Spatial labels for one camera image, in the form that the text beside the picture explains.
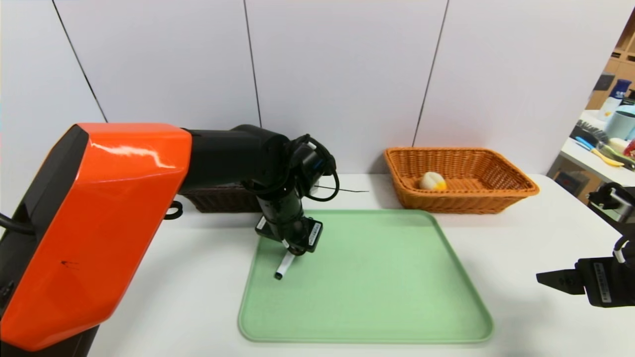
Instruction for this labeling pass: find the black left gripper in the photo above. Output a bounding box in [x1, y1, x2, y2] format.
[254, 193, 323, 256]

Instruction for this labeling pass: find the green plastic tray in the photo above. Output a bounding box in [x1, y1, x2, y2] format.
[238, 209, 495, 344]

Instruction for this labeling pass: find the orange wicker basket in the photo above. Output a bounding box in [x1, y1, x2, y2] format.
[383, 147, 540, 215]

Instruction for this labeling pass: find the dark brown wicker basket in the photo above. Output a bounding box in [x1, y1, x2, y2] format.
[181, 182, 264, 214]

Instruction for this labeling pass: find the white orange toy egg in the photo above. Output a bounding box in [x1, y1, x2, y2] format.
[419, 172, 447, 191]

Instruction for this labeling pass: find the wooden shelf unit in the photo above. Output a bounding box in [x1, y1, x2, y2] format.
[584, 10, 635, 111]

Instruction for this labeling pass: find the white side table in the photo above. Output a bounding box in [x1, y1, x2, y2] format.
[558, 110, 635, 186]

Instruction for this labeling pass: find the pale blue round pot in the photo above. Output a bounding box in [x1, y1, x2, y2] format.
[604, 105, 635, 141]

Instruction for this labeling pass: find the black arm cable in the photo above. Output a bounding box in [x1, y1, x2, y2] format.
[293, 134, 341, 202]
[0, 213, 36, 236]

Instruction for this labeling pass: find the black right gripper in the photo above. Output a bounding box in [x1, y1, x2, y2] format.
[536, 257, 635, 307]

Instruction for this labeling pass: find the black brush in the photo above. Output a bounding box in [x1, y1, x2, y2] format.
[570, 121, 610, 145]

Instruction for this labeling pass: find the blue yellow handled tool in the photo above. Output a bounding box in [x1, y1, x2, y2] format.
[575, 136, 625, 167]

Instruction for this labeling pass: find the white bottle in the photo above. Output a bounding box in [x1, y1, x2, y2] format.
[597, 97, 620, 122]

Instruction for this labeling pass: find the white marker pen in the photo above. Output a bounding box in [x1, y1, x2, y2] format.
[274, 252, 295, 281]

